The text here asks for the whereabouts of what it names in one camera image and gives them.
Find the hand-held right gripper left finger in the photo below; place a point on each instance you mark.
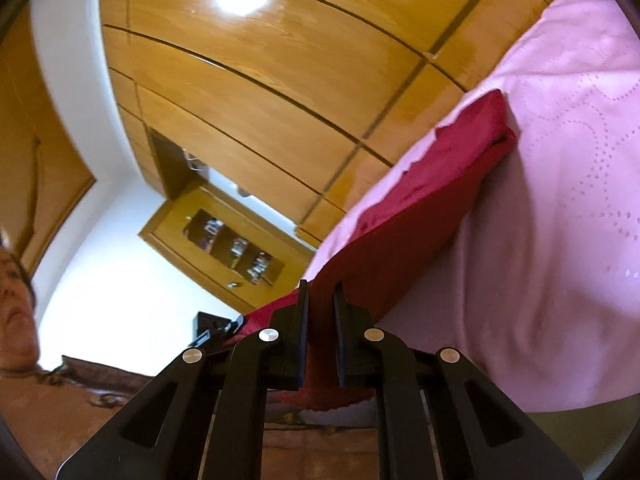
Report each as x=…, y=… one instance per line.
x=295, y=350

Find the metal cabinet knob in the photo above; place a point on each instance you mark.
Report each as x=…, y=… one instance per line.
x=233, y=285

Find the person's head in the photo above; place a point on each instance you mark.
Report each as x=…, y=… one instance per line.
x=15, y=310

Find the wooden wardrobe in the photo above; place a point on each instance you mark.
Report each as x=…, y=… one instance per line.
x=275, y=60

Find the pink bedspread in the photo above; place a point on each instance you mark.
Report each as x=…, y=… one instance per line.
x=550, y=210

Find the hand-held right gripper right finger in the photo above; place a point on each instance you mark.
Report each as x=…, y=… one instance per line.
x=345, y=355

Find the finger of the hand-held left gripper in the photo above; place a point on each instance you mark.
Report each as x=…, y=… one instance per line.
x=215, y=336

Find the group of small bottles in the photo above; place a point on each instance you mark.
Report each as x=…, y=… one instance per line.
x=237, y=250
x=210, y=230
x=260, y=266

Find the wooden door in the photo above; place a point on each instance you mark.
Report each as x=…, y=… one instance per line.
x=45, y=160

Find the dark red shirt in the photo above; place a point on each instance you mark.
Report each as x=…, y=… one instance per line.
x=425, y=185

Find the wooden shelf cabinet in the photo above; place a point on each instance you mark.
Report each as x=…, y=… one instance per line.
x=170, y=232

